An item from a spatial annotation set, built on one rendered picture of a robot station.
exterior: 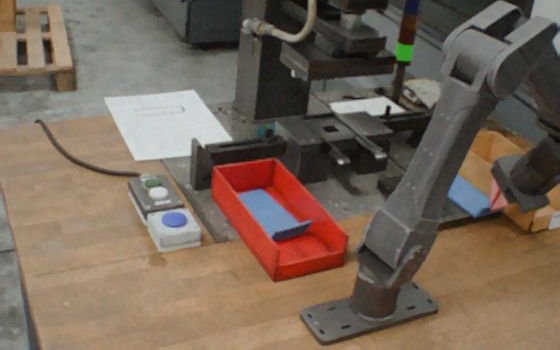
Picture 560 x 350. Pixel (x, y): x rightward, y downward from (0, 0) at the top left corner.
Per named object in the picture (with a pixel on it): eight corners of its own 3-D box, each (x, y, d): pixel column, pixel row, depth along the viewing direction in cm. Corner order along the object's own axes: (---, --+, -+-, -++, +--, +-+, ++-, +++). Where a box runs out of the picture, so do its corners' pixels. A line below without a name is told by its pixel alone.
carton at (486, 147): (526, 239, 120) (538, 201, 116) (442, 172, 139) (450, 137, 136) (574, 226, 126) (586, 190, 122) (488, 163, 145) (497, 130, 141)
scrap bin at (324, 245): (273, 283, 101) (277, 250, 99) (210, 197, 121) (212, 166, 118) (343, 267, 107) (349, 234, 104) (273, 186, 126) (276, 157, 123)
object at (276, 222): (274, 247, 109) (276, 231, 107) (225, 199, 119) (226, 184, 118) (310, 236, 112) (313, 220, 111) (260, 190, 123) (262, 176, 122)
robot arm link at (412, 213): (387, 249, 98) (488, 36, 89) (418, 275, 93) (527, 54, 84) (357, 248, 94) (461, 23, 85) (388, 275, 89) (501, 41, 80)
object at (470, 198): (480, 221, 118) (484, 207, 117) (426, 179, 130) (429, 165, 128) (508, 214, 122) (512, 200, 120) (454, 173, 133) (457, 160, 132)
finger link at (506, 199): (492, 184, 124) (521, 156, 117) (510, 218, 121) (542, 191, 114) (465, 190, 121) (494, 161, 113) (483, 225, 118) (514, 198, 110)
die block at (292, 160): (295, 186, 127) (300, 149, 123) (271, 160, 134) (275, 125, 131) (386, 171, 135) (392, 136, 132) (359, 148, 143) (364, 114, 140)
